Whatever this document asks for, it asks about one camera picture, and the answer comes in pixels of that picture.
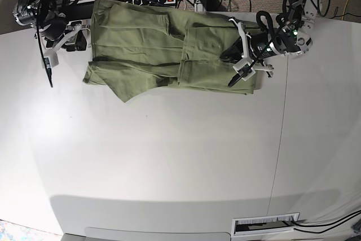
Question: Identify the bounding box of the white cable grommet tray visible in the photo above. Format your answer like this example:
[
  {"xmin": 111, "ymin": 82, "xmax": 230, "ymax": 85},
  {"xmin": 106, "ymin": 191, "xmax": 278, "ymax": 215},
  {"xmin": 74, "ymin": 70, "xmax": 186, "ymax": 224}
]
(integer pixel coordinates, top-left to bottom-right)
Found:
[{"xmin": 231, "ymin": 212, "xmax": 300, "ymax": 237}]

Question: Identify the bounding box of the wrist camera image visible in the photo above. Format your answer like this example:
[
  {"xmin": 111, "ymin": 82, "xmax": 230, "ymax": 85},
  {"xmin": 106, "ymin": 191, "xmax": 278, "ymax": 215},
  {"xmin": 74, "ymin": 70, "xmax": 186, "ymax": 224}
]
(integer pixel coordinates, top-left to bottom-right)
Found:
[
  {"xmin": 41, "ymin": 50, "xmax": 59, "ymax": 68},
  {"xmin": 233, "ymin": 59, "xmax": 256, "ymax": 81}
]

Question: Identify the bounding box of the black power strip red switch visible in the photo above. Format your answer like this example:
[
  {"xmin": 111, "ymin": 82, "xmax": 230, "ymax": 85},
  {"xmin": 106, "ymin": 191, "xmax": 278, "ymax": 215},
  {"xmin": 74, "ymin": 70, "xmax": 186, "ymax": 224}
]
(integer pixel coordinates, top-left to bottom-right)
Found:
[{"xmin": 126, "ymin": 0, "xmax": 177, "ymax": 6}]

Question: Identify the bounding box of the green T-shirt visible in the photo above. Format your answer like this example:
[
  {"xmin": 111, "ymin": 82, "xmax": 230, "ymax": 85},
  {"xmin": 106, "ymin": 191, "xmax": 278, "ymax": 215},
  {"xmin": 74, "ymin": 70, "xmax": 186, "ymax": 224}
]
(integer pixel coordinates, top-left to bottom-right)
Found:
[{"xmin": 83, "ymin": 0, "xmax": 256, "ymax": 102}]

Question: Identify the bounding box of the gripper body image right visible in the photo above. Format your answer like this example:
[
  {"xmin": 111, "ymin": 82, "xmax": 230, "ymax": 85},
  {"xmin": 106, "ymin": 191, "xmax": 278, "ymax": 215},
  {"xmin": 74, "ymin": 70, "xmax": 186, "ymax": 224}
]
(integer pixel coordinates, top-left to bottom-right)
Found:
[{"xmin": 229, "ymin": 17, "xmax": 274, "ymax": 77}]

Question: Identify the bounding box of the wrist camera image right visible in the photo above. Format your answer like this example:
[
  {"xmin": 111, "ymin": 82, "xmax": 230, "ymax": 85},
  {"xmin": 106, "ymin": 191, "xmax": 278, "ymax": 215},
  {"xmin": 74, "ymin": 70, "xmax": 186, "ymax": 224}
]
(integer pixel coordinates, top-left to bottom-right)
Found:
[{"xmin": 233, "ymin": 59, "xmax": 256, "ymax": 81}]

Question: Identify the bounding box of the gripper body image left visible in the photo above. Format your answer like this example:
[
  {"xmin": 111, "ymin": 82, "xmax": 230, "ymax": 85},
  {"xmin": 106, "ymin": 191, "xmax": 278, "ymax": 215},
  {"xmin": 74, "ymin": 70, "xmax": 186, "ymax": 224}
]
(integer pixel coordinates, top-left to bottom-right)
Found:
[{"xmin": 41, "ymin": 20, "xmax": 90, "ymax": 54}]

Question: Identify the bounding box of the yellow cable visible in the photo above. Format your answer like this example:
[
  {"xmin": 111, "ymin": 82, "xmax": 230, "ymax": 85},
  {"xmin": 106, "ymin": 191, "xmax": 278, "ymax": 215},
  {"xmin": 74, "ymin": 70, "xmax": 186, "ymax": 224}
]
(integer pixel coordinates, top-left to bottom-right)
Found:
[{"xmin": 340, "ymin": 0, "xmax": 356, "ymax": 21}]

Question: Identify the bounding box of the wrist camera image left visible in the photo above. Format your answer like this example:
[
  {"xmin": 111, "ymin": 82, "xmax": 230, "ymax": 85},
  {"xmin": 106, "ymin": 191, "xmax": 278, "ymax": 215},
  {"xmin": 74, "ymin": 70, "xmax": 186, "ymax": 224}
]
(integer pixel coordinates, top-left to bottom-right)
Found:
[{"xmin": 41, "ymin": 50, "xmax": 59, "ymax": 68}]

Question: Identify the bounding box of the black cable bottom right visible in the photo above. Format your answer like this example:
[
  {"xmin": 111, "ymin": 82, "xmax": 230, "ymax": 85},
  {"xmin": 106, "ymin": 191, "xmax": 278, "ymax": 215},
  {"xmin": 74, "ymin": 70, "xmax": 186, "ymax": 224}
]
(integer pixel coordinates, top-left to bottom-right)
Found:
[{"xmin": 293, "ymin": 209, "xmax": 361, "ymax": 235}]

